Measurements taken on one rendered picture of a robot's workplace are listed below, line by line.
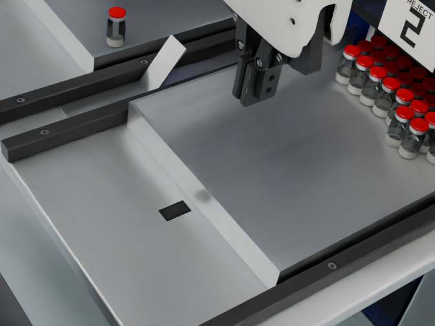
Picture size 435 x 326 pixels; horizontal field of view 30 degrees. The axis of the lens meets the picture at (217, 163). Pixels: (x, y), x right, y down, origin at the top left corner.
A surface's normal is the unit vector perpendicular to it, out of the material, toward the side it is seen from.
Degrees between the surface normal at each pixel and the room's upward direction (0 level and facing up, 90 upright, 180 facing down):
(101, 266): 0
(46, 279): 0
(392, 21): 90
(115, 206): 0
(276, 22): 95
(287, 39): 93
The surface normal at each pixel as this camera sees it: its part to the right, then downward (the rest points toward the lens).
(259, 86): -0.81, 0.32
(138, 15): 0.14, -0.70
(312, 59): 0.58, 0.44
